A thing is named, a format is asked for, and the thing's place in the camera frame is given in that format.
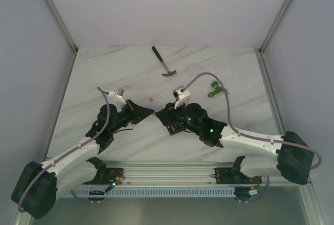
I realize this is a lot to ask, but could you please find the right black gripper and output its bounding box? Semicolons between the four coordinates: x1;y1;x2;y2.
155;99;201;136

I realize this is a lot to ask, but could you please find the black fuse box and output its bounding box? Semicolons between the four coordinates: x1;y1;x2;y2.
167;123;184;136

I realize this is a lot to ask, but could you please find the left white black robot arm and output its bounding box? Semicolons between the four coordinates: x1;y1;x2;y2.
11;100;154;219

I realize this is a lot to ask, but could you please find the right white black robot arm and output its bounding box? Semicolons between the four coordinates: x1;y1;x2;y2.
155;103;314;185

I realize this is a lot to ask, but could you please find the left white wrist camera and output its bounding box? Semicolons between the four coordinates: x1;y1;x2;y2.
107;88;126;108

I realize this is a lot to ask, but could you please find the aluminium mounting rail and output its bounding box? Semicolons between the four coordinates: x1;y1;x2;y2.
70;159;311;187

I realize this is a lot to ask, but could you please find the claw hammer black handle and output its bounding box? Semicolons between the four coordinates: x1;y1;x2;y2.
151;46;177;77

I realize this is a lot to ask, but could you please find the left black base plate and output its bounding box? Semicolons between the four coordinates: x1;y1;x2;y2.
83;168;124;185

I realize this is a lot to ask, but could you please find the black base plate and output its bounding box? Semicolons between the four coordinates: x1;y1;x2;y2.
83;168;124;185
212;168;263;185

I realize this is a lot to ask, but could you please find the grey slotted cable duct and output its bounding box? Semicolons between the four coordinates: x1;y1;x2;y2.
62;188;301;199

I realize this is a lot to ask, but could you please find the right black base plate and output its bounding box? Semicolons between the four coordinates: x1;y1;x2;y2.
212;168;263;185

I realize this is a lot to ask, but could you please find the left aluminium frame post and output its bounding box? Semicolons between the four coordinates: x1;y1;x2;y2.
44;0;78;55

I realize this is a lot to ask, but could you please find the aluminium frame post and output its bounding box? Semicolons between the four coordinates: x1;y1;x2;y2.
259;0;294;55
44;0;78;55

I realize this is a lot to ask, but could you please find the right aluminium frame post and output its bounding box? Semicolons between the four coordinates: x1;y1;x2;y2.
259;0;294;55

